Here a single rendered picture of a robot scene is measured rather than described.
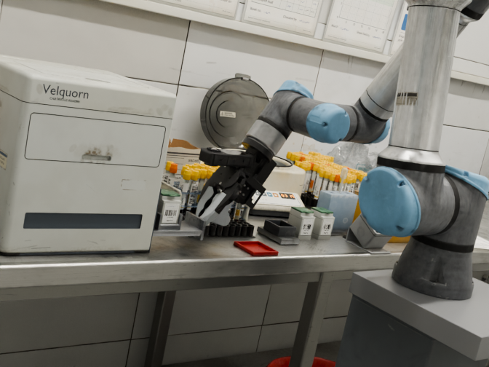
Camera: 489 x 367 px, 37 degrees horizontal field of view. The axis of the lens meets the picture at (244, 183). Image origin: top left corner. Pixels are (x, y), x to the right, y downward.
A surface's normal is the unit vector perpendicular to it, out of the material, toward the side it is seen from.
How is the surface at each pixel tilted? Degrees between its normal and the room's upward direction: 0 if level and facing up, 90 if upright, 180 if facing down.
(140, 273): 90
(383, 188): 98
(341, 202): 90
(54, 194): 90
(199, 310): 90
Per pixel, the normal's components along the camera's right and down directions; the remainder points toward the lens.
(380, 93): -0.56, 0.26
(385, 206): -0.78, 0.11
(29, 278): 0.59, 0.27
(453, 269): 0.20, -0.08
